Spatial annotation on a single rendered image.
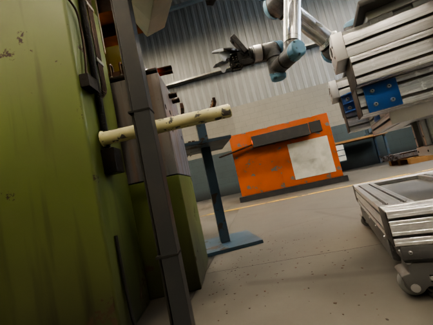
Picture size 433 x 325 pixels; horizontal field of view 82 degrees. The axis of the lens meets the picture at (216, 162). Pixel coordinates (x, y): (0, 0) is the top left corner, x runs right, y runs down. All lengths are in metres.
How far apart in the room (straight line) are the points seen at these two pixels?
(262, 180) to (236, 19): 7.08
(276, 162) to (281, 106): 4.63
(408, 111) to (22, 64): 1.26
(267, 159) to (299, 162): 0.56
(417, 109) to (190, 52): 9.39
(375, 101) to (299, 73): 8.60
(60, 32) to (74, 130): 0.32
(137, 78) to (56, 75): 0.36
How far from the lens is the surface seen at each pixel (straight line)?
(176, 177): 1.04
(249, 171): 4.62
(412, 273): 0.84
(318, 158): 4.75
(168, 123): 0.83
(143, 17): 0.92
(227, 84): 9.33
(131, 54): 0.70
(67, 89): 0.93
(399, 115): 1.04
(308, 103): 9.19
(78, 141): 0.87
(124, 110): 1.15
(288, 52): 1.20
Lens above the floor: 0.38
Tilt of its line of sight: 5 degrees up
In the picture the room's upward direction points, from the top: 12 degrees counter-clockwise
